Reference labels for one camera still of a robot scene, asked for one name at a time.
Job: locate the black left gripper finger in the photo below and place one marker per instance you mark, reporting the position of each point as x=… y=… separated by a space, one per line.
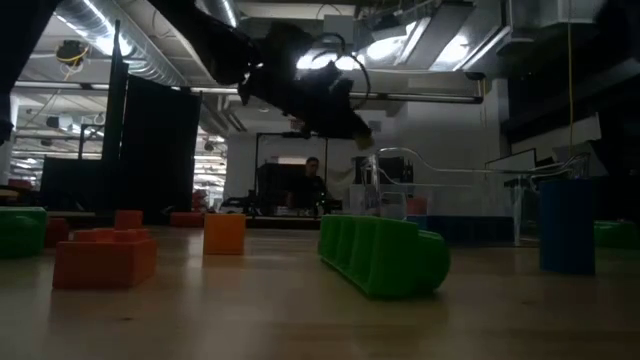
x=356 y=125

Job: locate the long green block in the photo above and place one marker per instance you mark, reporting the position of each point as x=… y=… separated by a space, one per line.
x=20 y=235
x=617 y=235
x=385 y=255

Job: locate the long blue block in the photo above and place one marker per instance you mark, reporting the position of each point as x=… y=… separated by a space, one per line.
x=465 y=230

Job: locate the orange cube block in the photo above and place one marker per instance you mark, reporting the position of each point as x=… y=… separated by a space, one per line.
x=224 y=235

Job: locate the dark red cylinder block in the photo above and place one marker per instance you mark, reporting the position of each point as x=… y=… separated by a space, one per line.
x=186 y=220

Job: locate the coral orange cylinder block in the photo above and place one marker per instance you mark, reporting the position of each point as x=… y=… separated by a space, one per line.
x=128 y=220

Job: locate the blue cylinder block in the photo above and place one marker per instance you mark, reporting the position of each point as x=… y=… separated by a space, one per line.
x=567 y=225

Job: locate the small dark red brick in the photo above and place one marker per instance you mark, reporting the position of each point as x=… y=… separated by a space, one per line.
x=57 y=232

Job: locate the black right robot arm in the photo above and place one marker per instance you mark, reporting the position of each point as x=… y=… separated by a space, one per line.
x=622 y=150

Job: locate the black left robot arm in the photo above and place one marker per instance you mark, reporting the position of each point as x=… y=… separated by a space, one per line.
x=215 y=50

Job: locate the frosted plastic bin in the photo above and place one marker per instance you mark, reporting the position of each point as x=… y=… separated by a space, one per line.
x=362 y=200

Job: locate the person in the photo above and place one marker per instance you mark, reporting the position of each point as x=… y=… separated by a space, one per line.
x=311 y=190

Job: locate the black monitor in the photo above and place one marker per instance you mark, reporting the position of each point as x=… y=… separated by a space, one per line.
x=277 y=187

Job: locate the black partition panel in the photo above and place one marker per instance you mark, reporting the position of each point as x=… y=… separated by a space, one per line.
x=155 y=150

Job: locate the clear hard plastic bin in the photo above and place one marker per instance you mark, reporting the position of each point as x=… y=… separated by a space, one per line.
x=517 y=210

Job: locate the silver ventilation duct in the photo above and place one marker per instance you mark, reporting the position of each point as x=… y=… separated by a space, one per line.
x=100 y=25

